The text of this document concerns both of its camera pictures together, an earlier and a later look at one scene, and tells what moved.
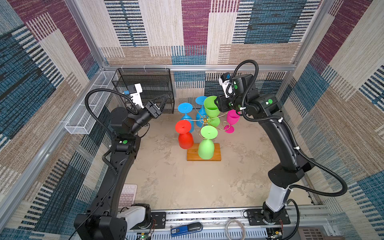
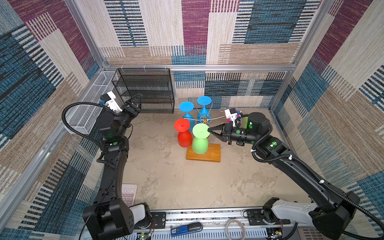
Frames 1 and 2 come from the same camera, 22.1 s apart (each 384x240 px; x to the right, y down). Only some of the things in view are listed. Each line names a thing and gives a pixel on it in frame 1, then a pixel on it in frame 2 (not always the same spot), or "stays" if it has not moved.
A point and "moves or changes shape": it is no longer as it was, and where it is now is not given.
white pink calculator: x=128 y=195 stays
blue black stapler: x=190 y=228 stays
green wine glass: x=212 y=111 -> x=244 y=122
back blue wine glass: x=201 y=114 stays
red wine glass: x=185 y=138 stays
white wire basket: x=81 y=122 stays
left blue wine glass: x=186 y=108 stays
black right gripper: x=221 y=104 -> x=226 y=130
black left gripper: x=150 y=108 -> x=134 y=112
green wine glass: x=206 y=147 moves or changes shape
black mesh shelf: x=155 y=82 stays
